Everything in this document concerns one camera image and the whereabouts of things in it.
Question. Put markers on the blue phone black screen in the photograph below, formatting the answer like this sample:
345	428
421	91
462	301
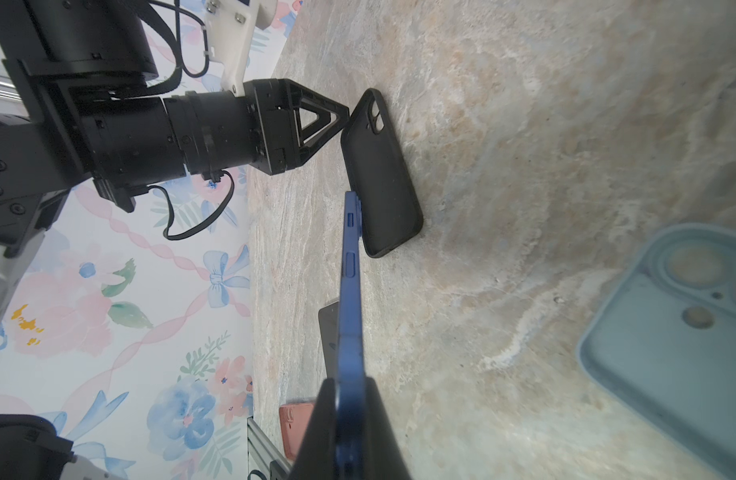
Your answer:
350	394

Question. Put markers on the black phone case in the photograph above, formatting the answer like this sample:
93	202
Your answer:
378	174

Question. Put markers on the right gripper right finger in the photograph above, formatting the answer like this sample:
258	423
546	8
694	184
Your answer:
382	457

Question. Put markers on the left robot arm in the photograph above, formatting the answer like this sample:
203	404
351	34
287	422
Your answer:
127	130

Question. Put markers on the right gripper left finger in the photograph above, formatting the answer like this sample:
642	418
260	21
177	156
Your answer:
315	459

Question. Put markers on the pink phone case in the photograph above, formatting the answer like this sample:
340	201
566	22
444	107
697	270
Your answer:
294	419

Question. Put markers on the light blue phone case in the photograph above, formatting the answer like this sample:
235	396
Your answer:
664	341

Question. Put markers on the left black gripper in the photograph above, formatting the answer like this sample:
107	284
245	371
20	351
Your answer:
291	123

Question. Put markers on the aluminium rail frame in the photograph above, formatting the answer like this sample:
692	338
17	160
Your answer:
266	462

